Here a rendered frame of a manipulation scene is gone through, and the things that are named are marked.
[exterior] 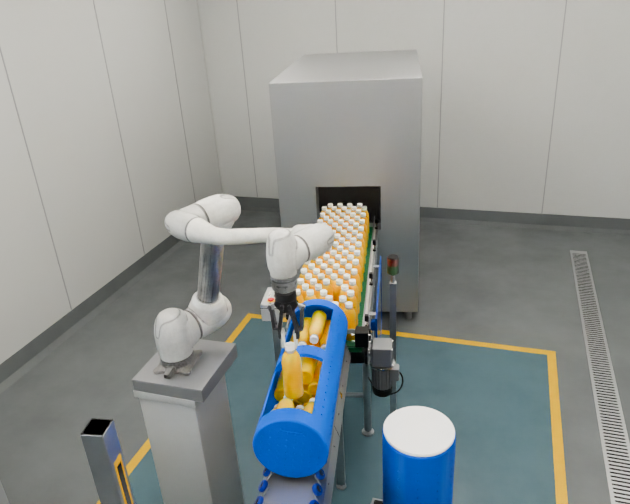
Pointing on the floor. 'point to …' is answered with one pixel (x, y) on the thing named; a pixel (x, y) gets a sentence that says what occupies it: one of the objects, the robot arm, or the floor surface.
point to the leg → (341, 463)
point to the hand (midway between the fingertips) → (289, 338)
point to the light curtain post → (107, 462)
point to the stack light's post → (393, 339)
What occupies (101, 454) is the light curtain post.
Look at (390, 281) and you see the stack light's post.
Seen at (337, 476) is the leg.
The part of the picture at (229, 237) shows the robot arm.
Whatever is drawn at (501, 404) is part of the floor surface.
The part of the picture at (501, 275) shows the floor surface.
